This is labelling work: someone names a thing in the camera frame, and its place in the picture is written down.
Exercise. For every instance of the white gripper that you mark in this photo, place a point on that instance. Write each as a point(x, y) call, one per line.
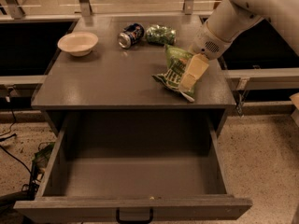
point(206, 43)

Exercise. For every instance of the green jalapeno chip bag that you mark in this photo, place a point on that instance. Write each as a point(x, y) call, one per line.
point(176, 62)

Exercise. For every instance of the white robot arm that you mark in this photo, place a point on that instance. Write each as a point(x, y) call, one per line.
point(228, 21)

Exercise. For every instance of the crumpled green snack bag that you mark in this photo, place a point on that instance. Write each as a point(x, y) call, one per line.
point(160, 35)

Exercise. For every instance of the open grey top drawer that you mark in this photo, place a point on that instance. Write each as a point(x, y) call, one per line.
point(165, 160)

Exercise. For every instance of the green bag on floor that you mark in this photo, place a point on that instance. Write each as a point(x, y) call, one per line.
point(42, 157)

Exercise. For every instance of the blue soda can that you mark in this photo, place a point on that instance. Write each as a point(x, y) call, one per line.
point(130, 35)

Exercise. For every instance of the grey cabinet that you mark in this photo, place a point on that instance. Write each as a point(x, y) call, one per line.
point(110, 77)

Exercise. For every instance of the white ceramic bowl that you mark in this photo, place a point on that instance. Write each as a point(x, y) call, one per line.
point(78, 43)

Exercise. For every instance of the black drawer handle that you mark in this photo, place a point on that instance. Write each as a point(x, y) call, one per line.
point(133, 218)

